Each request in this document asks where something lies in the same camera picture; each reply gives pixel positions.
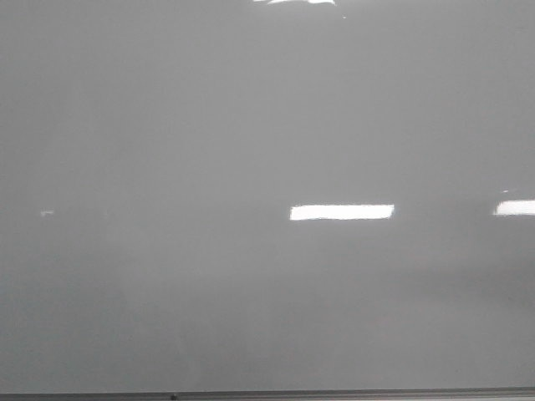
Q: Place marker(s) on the grey aluminium whiteboard frame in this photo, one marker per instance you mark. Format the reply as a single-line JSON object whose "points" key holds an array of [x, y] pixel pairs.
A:
{"points": [[507, 393]]}

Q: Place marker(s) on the white glossy whiteboard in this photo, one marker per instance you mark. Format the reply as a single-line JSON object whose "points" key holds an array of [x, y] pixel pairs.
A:
{"points": [[236, 195]]}

